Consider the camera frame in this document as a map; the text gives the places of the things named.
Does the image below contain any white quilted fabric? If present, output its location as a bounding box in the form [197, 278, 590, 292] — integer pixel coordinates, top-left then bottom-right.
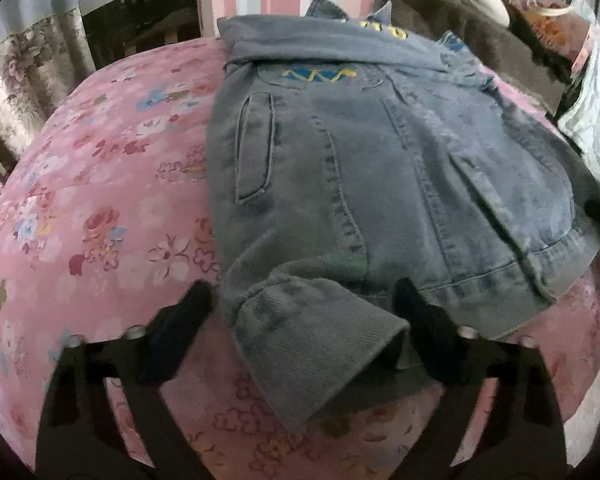
[555, 0, 600, 183]

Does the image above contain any grey-blue denim jacket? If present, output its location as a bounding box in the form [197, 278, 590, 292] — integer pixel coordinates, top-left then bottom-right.
[206, 0, 600, 436]

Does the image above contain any floral curtain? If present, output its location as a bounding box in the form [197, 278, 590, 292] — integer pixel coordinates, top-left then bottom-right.
[0, 0, 97, 221]

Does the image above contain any pink gift bag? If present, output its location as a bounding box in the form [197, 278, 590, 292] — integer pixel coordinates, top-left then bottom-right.
[510, 0, 597, 77]

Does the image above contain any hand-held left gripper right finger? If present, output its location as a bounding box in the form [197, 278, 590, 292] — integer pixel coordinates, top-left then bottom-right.
[394, 277, 568, 480]

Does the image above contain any brown blanket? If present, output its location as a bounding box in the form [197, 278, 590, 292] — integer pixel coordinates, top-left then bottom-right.
[377, 0, 568, 112]

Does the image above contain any black and silver appliance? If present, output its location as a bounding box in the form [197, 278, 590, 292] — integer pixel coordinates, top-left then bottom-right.
[76, 0, 202, 71]

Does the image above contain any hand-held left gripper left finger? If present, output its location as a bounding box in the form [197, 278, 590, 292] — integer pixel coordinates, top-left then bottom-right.
[34, 280, 216, 480]

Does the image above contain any pink floral bed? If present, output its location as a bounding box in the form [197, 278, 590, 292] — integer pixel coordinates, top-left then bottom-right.
[0, 35, 600, 480]

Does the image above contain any black cloth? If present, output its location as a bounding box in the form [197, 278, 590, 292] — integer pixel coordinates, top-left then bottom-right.
[505, 7, 581, 86]

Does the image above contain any white bundled cloth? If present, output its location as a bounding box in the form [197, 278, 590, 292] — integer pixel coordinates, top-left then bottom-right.
[440, 0, 511, 28]

